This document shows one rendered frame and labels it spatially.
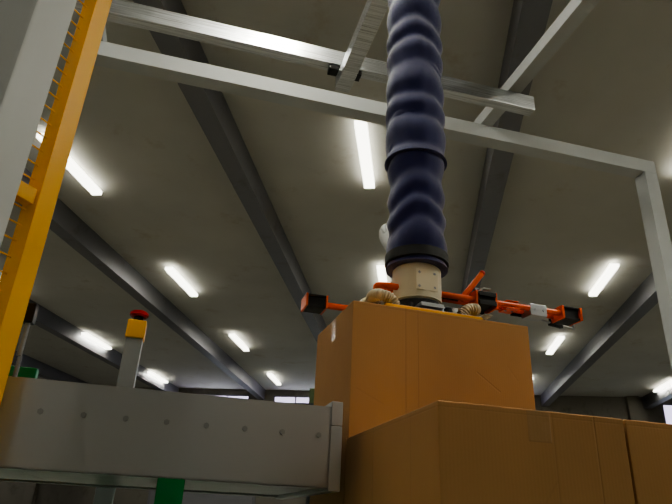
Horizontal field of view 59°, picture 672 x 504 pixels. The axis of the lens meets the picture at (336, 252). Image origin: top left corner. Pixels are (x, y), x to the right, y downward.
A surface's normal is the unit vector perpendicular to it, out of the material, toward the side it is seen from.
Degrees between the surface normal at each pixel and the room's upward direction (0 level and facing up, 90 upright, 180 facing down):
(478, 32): 180
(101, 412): 90
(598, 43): 180
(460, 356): 90
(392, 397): 90
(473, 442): 90
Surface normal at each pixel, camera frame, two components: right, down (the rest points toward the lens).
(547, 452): 0.26, -0.40
